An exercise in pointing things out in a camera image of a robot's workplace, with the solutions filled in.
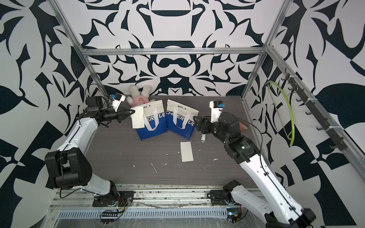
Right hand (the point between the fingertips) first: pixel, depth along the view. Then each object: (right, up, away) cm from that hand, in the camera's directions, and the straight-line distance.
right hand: (198, 116), depth 68 cm
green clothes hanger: (+43, -4, -2) cm, 44 cm away
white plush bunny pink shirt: (-40, +12, +39) cm, 57 cm away
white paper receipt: (-33, -2, +13) cm, 36 cm away
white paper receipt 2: (-5, -24, +24) cm, 34 cm away
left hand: (-37, +3, +14) cm, 39 cm away
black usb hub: (-44, -50, +4) cm, 67 cm away
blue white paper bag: (-24, -4, +19) cm, 31 cm away
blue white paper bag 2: (-9, -3, +19) cm, 21 cm away
